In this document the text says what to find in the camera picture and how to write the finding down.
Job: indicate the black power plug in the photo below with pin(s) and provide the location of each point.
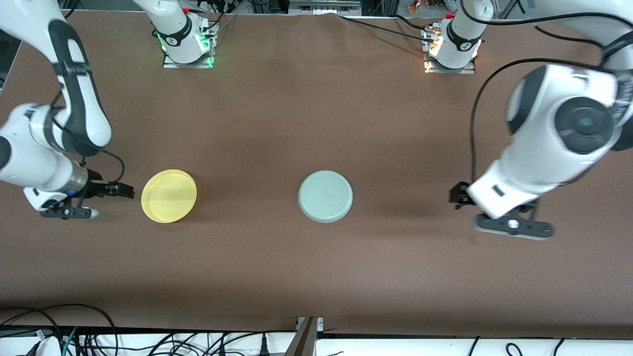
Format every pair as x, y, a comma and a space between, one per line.
264, 348

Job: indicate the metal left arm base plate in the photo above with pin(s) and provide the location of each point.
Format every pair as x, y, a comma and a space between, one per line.
465, 70

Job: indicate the yellow round plate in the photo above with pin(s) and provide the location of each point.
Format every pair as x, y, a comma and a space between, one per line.
168, 196

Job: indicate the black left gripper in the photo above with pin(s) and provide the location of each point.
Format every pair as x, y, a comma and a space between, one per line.
460, 194

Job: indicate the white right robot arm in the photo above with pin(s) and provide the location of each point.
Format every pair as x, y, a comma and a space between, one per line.
29, 153

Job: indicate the brown table cover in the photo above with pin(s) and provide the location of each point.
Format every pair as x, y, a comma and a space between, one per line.
296, 123

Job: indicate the white lower shelf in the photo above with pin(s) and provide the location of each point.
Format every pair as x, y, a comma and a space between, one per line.
395, 348

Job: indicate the small metal bracket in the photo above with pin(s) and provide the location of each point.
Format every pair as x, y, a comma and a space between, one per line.
320, 324

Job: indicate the aluminium frame rail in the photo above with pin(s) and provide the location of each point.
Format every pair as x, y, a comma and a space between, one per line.
321, 6

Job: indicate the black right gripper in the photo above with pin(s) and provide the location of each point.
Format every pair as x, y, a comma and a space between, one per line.
98, 188

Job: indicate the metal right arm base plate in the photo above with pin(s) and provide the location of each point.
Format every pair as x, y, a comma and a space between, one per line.
173, 65

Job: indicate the pale green round plate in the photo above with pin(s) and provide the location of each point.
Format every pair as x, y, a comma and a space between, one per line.
325, 196

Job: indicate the aluminium profile post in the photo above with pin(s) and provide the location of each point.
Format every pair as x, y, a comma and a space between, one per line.
304, 341

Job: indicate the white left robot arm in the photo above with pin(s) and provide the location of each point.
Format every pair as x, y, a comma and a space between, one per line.
544, 148

